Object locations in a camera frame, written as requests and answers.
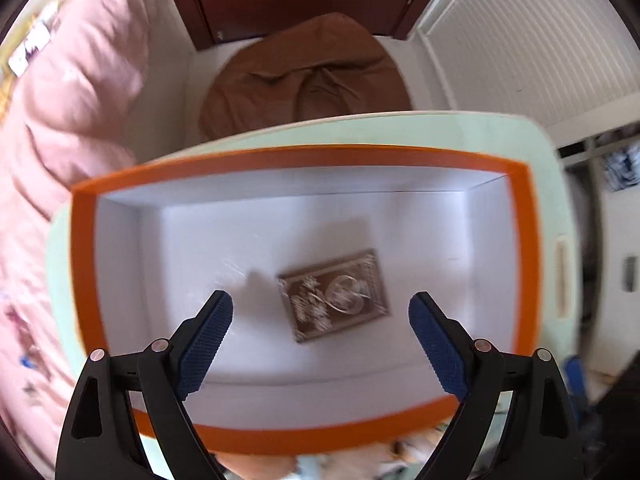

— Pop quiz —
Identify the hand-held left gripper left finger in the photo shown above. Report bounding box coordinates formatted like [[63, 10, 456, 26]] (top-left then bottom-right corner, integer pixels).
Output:
[[55, 290, 234, 480]]

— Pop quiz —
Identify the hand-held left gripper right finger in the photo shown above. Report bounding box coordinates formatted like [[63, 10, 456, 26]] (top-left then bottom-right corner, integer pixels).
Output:
[[408, 291, 586, 480]]

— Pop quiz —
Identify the brown patterned card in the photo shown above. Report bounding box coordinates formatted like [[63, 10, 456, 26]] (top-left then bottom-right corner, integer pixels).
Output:
[[277, 248, 390, 344]]

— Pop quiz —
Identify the orange cardboard box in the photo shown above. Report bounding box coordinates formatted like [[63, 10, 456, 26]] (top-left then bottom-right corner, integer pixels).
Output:
[[70, 144, 543, 457]]

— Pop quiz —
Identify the green cartoon desktop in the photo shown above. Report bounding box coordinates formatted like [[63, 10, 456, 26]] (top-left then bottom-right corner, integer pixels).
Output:
[[45, 111, 583, 480]]

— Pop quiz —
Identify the striped cloth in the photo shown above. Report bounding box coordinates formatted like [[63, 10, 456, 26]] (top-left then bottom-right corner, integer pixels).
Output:
[[602, 145, 640, 193]]

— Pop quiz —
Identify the pink blanket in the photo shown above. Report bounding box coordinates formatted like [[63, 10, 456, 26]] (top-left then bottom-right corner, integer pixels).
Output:
[[0, 0, 151, 480]]

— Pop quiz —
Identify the brown bean bag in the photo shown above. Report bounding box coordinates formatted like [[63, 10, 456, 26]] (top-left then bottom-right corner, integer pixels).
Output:
[[198, 12, 413, 143]]

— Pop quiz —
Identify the white louvered door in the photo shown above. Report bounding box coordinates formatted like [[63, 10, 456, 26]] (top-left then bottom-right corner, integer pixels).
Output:
[[415, 0, 640, 128]]

